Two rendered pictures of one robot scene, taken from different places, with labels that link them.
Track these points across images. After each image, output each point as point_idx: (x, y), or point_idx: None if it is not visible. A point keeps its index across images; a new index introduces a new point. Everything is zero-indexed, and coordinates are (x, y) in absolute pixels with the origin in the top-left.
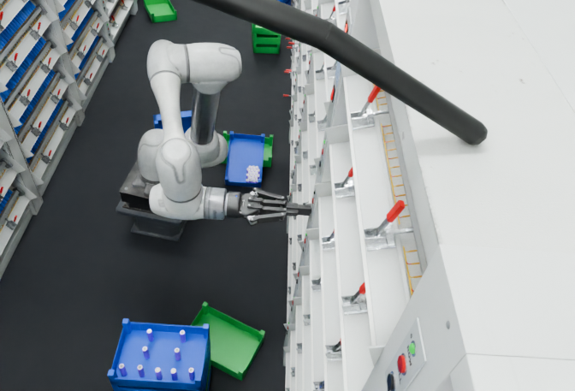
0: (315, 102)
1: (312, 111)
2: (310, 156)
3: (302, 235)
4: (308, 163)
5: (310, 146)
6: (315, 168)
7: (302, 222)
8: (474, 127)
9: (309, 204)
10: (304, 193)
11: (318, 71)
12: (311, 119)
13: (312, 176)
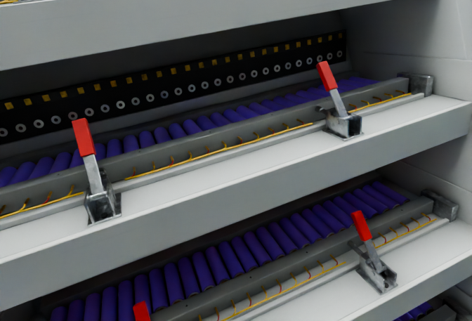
0: None
1: (45, 233)
2: (295, 158)
3: (464, 256)
4: (328, 150)
5: (253, 171)
6: (349, 114)
7: (430, 274)
8: None
9: (471, 62)
10: (338, 317)
11: None
12: (112, 201)
13: (366, 130)
